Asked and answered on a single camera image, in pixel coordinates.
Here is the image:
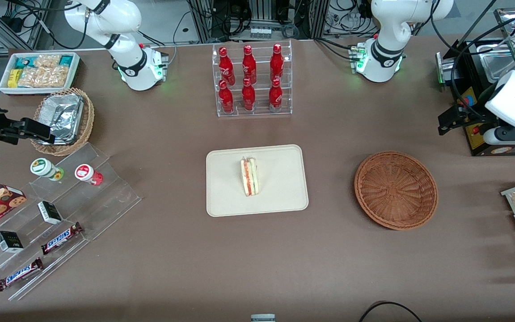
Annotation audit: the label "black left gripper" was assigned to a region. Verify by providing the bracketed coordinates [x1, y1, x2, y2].
[438, 105, 494, 136]

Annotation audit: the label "triangular sandwich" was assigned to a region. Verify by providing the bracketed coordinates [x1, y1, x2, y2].
[240, 155, 261, 198]

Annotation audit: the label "oval wicker basket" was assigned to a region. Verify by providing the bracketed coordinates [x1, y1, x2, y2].
[30, 87, 95, 157]

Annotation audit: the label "round brown wicker basket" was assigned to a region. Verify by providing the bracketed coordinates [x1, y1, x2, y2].
[354, 151, 439, 231]

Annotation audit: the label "beige plastic serving tray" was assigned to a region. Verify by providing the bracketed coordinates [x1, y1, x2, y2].
[206, 144, 309, 218]

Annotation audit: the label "aluminium foil containers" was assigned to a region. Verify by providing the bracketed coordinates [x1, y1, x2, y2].
[38, 93, 84, 144]

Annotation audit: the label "green lid yogurt cup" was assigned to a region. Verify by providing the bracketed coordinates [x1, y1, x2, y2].
[30, 157, 65, 182]

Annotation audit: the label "black hot food display case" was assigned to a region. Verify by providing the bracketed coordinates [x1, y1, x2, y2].
[435, 8, 515, 157]

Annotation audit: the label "large clear nut bag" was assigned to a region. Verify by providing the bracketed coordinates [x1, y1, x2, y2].
[18, 66, 70, 88]

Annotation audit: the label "white rectangular snack bin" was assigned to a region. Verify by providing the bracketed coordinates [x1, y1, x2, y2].
[0, 51, 81, 96]

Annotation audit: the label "red lid yogurt cup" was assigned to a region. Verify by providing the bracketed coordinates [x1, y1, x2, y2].
[74, 164, 104, 186]

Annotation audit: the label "steel food pan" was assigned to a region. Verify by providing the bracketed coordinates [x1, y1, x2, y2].
[476, 41, 515, 85]

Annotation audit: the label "small clear nut bag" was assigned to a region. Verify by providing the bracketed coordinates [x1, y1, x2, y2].
[34, 54, 62, 68]

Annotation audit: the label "small black carton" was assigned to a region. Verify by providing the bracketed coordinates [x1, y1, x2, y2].
[0, 230, 25, 254]
[37, 201, 63, 225]

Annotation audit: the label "clear acrylic stepped display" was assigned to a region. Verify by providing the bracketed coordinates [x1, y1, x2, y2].
[0, 142, 142, 301]

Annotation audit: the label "snickers chocolate bar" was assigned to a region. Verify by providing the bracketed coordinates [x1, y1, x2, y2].
[41, 222, 84, 256]
[0, 257, 44, 292]

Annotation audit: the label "red cola bottle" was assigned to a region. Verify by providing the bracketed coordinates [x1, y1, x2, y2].
[268, 78, 283, 112]
[218, 47, 236, 86]
[270, 43, 285, 81]
[218, 80, 235, 114]
[241, 45, 258, 84]
[241, 77, 257, 111]

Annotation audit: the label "clear acrylic bottle rack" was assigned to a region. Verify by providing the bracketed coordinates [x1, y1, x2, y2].
[212, 40, 293, 118]

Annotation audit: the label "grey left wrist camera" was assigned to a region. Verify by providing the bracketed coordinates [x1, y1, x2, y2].
[483, 126, 515, 146]

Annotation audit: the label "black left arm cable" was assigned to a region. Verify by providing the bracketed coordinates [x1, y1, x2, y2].
[430, 0, 515, 121]

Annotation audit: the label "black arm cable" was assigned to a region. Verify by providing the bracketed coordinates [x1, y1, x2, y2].
[0, 0, 90, 50]
[430, 0, 515, 121]

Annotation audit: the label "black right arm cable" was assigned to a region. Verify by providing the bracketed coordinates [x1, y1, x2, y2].
[0, 0, 90, 50]

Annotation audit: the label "black looped cable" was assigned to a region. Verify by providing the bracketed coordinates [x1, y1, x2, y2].
[358, 301, 424, 322]

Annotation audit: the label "aluminium frame rack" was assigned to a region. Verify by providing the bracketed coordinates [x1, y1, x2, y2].
[187, 0, 332, 44]

